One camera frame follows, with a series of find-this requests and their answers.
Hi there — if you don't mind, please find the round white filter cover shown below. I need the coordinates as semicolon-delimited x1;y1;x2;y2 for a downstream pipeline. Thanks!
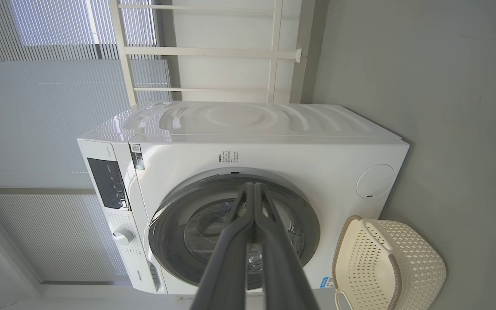
356;164;396;199

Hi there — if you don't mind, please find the black washing machine display panel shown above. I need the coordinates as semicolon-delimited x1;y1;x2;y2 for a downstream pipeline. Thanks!
87;158;129;211

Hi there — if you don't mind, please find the black round glass washer door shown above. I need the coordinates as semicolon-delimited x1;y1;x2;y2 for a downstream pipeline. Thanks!
148;174;321;290

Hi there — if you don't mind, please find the black QR code sticker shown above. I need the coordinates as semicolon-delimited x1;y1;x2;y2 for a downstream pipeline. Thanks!
129;144;146;170

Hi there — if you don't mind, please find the white washing machine dial knob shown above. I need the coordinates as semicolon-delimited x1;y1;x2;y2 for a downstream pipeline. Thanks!
112;227;135;246

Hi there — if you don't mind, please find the white window blind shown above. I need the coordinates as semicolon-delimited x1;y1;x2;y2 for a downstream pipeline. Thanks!
0;195;129;283
0;0;172;188

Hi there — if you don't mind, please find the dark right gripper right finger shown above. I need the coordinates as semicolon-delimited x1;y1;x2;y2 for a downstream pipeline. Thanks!
254;182;320;310

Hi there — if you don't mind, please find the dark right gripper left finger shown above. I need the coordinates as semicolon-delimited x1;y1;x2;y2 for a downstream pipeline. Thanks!
190;182;256;310

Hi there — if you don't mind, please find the cream perforated laundry basket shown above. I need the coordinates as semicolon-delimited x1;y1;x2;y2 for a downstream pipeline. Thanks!
332;215;447;310

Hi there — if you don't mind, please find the white metal frame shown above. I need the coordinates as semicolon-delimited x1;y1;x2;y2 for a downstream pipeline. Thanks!
109;0;303;104

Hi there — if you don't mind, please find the white front-load washing machine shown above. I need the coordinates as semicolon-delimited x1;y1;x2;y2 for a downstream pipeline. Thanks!
77;100;410;298

